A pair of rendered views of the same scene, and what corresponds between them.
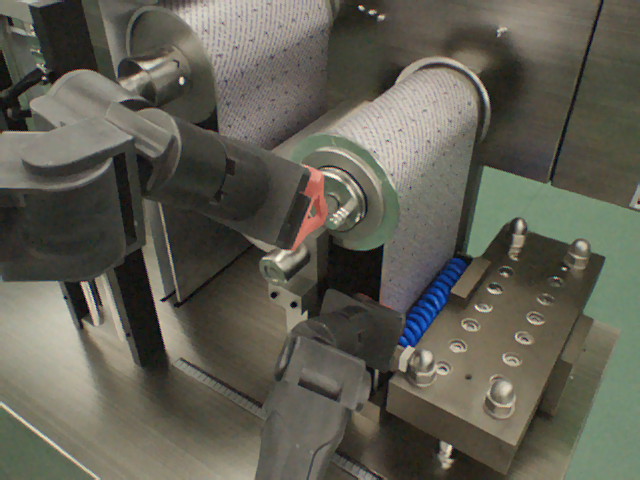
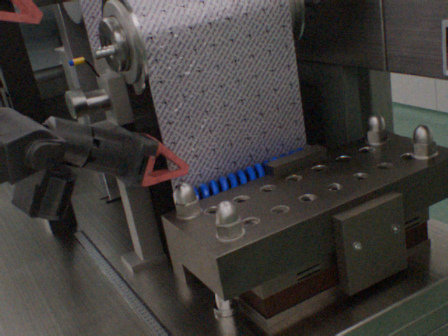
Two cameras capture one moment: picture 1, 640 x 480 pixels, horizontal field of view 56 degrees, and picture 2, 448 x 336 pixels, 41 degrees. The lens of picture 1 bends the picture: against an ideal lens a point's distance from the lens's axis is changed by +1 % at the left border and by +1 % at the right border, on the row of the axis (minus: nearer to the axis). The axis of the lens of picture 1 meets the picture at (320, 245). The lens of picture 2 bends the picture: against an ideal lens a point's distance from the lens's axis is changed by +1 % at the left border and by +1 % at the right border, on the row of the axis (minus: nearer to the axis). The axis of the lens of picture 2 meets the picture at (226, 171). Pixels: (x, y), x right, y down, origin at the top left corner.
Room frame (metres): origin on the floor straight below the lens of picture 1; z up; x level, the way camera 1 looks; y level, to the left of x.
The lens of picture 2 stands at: (-0.11, -0.55, 1.36)
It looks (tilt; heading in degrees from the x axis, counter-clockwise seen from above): 21 degrees down; 30
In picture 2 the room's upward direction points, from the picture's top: 10 degrees counter-clockwise
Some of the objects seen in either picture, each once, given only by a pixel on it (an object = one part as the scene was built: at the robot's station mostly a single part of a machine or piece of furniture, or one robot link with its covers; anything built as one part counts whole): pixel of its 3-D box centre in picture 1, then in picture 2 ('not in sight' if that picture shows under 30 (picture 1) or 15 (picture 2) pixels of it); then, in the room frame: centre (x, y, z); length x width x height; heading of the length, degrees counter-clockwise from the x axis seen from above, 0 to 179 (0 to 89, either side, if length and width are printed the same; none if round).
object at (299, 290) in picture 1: (299, 324); (122, 176); (0.55, 0.03, 1.05); 0.06 x 0.05 x 0.31; 146
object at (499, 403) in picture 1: (501, 394); (227, 218); (0.44, -0.21, 1.05); 0.04 x 0.04 x 0.04
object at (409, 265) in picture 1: (423, 256); (236, 125); (0.63, -0.14, 1.10); 0.23 x 0.01 x 0.18; 146
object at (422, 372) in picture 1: (423, 364); (186, 199); (0.49, -0.13, 1.05); 0.04 x 0.04 x 0.04
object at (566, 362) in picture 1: (568, 365); (372, 243); (0.56, -0.35, 0.96); 0.10 x 0.03 x 0.11; 146
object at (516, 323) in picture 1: (505, 326); (316, 201); (0.60, -0.26, 1.00); 0.40 x 0.16 x 0.06; 146
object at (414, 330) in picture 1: (432, 302); (253, 176); (0.62, -0.16, 1.03); 0.21 x 0.04 x 0.03; 146
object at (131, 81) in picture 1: (116, 95); not in sight; (0.64, 0.23, 1.33); 0.06 x 0.03 x 0.03; 146
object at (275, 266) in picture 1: (277, 268); (76, 103); (0.52, 0.05, 1.18); 0.04 x 0.02 x 0.04; 56
